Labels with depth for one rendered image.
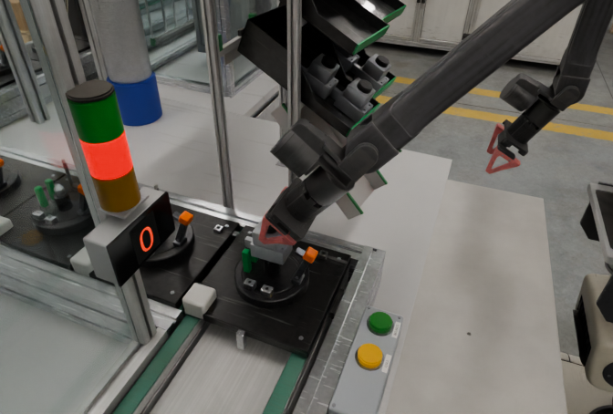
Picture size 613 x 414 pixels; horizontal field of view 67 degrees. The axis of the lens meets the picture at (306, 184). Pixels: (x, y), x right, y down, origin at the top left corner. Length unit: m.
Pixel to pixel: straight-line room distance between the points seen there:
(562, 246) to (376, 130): 2.17
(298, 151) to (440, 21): 4.17
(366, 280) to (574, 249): 1.93
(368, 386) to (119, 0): 1.23
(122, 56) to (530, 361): 1.35
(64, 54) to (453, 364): 0.80
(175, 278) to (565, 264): 2.07
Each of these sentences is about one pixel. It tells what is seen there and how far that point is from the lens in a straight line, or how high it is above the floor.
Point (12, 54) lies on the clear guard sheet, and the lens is 0.54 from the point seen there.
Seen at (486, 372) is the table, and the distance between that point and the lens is 0.97.
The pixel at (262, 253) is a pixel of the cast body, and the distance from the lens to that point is 0.82.
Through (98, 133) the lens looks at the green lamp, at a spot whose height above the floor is 1.37.
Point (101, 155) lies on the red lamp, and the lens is 0.58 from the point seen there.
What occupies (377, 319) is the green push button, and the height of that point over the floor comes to 0.97.
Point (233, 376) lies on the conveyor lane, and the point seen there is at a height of 0.92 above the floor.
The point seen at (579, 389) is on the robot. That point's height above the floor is 0.28.
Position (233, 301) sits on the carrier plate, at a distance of 0.87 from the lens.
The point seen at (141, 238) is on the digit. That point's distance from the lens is 0.65.
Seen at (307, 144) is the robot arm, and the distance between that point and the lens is 0.66.
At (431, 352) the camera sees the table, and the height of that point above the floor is 0.86.
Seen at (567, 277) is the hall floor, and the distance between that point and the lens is 2.57.
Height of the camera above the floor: 1.63
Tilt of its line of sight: 36 degrees down
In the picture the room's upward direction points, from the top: 1 degrees clockwise
